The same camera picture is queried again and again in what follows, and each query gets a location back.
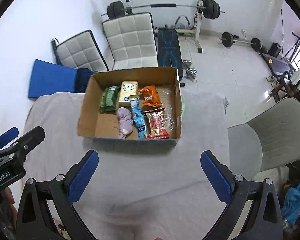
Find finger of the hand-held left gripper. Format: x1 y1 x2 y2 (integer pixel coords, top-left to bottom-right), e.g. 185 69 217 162
0 126 46 163
0 127 19 151

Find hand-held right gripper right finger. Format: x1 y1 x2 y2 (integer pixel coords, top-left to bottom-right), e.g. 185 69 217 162
200 150 283 240

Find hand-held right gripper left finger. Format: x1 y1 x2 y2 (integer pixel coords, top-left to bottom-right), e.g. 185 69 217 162
15 150 100 240

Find printed cardboard box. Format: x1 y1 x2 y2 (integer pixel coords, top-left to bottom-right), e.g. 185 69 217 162
77 67 183 146

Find purple sock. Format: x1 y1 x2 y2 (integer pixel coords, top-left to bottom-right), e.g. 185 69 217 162
117 107 134 140

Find blue snack packet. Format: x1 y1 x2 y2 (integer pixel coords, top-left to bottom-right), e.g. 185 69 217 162
129 95 149 140

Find red snack packet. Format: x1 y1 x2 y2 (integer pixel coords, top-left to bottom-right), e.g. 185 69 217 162
142 108 171 140

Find green snack packet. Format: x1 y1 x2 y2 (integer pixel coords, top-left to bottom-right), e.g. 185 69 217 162
99 85 121 113

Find yellow tissue pack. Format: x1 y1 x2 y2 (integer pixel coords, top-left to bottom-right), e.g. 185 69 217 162
118 81 140 109

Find orange snack packet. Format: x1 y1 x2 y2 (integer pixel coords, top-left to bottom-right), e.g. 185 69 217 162
137 85 163 108

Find person's left hand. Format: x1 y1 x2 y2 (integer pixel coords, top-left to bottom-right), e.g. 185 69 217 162
3 187 17 232

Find grey table cloth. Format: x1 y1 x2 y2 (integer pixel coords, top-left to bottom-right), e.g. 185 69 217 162
22 91 231 240

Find blue foam mat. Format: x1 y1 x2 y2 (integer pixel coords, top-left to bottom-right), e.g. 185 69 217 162
28 59 78 101

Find clear plastic wrapper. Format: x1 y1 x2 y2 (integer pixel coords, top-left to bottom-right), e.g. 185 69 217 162
163 104 179 132

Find grey office chair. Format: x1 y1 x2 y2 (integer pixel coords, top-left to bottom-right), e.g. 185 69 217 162
227 97 300 181

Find blue bag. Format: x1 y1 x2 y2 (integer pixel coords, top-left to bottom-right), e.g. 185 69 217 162
282 169 300 227

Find dark blue cloth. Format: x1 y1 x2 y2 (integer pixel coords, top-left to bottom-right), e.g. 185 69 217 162
74 67 96 94

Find white quilted chair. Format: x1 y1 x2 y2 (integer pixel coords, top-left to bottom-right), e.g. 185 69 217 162
51 29 109 73
102 12 159 71

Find chrome dumbbell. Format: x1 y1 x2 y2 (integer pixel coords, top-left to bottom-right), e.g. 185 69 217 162
182 59 198 80

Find white shoes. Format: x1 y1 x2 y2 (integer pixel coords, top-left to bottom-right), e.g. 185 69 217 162
266 74 281 89

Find dark wooden chair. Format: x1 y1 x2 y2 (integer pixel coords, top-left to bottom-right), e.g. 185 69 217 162
270 67 300 103

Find treadmill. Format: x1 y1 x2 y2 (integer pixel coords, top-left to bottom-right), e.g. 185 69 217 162
261 52 294 77

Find black and blue weight bench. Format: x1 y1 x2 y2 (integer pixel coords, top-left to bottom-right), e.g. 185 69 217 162
156 27 186 88

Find short barbell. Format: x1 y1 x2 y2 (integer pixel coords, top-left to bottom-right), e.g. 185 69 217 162
220 31 262 52

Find black speaker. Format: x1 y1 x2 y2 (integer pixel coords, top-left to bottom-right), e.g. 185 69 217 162
269 42 282 57

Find white barbell rack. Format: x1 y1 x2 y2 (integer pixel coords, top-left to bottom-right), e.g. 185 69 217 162
122 0 207 54

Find black folding stand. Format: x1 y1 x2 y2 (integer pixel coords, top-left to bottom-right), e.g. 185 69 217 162
284 31 300 58

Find long barbell with black plates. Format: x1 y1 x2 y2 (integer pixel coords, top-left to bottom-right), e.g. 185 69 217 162
101 0 226 21

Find grey bench handle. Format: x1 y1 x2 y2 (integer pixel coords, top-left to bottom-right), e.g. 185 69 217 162
175 15 191 29

